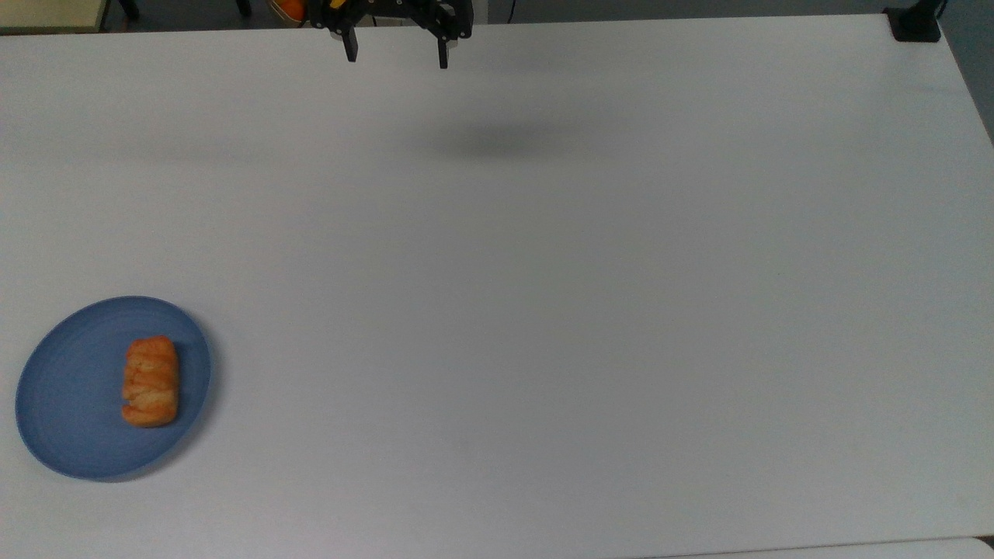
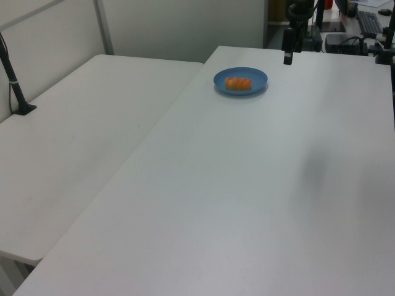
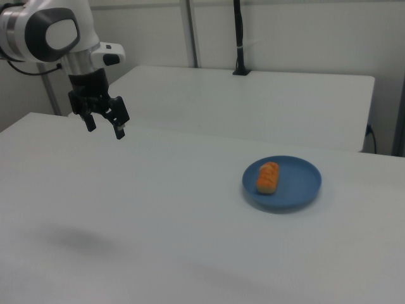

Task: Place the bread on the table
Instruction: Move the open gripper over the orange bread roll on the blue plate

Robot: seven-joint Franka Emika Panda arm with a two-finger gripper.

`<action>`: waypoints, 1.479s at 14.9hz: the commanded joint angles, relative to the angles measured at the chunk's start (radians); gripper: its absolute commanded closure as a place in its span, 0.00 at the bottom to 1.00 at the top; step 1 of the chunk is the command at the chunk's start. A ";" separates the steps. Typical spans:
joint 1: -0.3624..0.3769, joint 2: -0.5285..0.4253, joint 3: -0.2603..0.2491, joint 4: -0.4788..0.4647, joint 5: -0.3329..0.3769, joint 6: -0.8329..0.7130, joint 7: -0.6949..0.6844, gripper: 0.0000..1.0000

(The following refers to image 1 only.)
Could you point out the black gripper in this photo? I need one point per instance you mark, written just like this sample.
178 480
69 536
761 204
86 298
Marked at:
388 9

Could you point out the orange-brown bread pastry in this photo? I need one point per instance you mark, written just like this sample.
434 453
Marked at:
151 381

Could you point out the black table clamp mount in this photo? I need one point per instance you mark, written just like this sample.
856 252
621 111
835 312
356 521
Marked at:
913 22

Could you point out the blue round plate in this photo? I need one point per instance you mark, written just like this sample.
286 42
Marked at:
74 396

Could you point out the light wooden furniture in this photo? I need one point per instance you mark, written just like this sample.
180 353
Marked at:
46 14

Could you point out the orange round object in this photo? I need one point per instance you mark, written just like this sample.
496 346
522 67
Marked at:
292 8

